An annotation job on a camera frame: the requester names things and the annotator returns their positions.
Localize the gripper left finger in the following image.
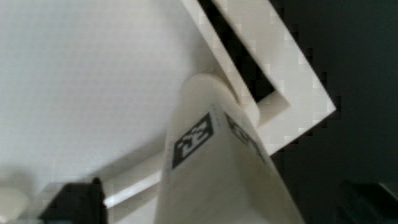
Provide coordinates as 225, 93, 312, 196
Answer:
15, 176, 109, 224

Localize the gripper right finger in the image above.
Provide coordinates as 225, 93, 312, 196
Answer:
333, 181, 398, 224

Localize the white desk leg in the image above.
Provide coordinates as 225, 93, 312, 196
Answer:
154, 74, 305, 224

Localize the white desk top tray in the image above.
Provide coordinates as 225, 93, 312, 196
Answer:
0, 0, 264, 224

